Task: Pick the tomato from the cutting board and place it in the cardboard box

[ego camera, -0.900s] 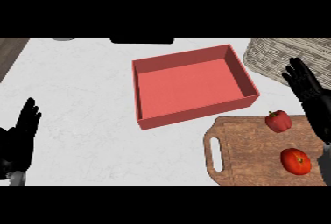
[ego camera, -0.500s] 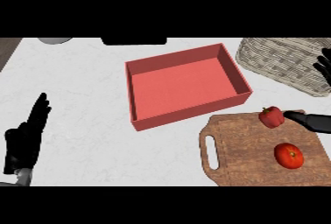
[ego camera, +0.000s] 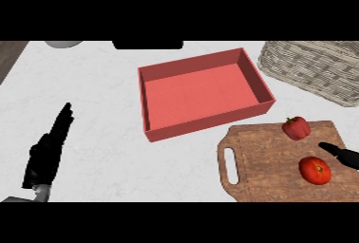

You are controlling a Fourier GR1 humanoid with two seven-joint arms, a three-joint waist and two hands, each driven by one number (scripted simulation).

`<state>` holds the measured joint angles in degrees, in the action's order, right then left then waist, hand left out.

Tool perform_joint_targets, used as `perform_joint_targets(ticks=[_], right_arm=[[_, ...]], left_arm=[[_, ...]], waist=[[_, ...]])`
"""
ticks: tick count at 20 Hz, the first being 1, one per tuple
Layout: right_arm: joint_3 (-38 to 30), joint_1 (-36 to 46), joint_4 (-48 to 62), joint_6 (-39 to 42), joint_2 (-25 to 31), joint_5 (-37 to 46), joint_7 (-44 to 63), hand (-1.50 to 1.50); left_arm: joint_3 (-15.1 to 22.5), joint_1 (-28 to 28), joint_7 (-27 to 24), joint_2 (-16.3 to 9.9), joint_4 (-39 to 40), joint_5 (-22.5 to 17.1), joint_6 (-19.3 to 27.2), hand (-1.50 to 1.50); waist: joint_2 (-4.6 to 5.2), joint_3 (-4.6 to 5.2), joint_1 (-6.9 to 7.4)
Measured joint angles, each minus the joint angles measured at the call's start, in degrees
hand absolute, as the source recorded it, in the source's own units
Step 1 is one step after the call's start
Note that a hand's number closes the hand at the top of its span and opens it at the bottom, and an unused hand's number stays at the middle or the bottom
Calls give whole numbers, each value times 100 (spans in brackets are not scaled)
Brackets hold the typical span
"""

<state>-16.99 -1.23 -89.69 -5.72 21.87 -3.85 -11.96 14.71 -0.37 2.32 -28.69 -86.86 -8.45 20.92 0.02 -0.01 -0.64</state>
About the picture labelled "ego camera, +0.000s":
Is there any wooden cutting board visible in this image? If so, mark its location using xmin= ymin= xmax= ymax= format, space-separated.
xmin=216 ymin=120 xmax=359 ymax=203

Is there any red cardboard box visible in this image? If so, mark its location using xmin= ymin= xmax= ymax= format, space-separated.
xmin=137 ymin=47 xmax=278 ymax=143

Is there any black appliance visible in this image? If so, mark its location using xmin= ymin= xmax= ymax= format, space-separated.
xmin=111 ymin=41 xmax=185 ymax=50

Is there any grey round object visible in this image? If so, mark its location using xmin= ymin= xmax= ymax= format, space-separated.
xmin=43 ymin=41 xmax=84 ymax=49

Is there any red tomato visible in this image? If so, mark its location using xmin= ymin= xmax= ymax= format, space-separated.
xmin=297 ymin=156 xmax=334 ymax=186

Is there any grey wicker basket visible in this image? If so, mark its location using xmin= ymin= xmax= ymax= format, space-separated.
xmin=257 ymin=41 xmax=359 ymax=108

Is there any red bell pepper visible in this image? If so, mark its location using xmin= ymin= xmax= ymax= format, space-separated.
xmin=281 ymin=116 xmax=313 ymax=141

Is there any dark wooden panel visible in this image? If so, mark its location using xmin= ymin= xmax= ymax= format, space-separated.
xmin=0 ymin=41 xmax=31 ymax=85

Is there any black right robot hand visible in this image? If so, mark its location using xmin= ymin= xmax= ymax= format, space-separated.
xmin=318 ymin=141 xmax=359 ymax=172

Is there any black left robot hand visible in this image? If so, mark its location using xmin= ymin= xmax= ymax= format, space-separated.
xmin=21 ymin=102 xmax=75 ymax=191

